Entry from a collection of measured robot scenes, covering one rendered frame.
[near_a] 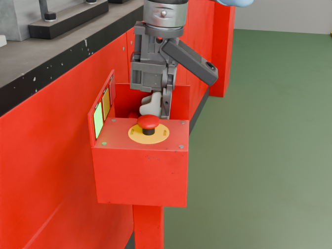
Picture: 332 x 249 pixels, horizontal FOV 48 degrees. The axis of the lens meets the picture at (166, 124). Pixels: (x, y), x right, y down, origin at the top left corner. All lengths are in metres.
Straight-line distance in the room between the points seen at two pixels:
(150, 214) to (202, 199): 0.94
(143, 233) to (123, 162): 0.24
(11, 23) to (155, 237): 0.55
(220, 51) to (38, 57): 1.89
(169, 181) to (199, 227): 0.95
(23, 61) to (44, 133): 0.14
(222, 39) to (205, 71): 1.84
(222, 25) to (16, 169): 1.97
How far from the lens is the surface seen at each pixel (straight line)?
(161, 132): 0.65
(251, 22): 4.39
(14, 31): 0.88
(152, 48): 0.68
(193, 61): 0.67
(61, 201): 0.87
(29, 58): 0.76
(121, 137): 0.64
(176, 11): 0.64
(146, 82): 0.68
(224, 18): 2.47
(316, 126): 2.43
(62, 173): 0.85
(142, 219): 0.80
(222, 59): 2.55
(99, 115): 0.64
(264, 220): 1.65
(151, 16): 0.64
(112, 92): 0.74
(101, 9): 1.07
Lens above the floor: 1.11
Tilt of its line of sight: 29 degrees down
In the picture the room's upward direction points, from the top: straight up
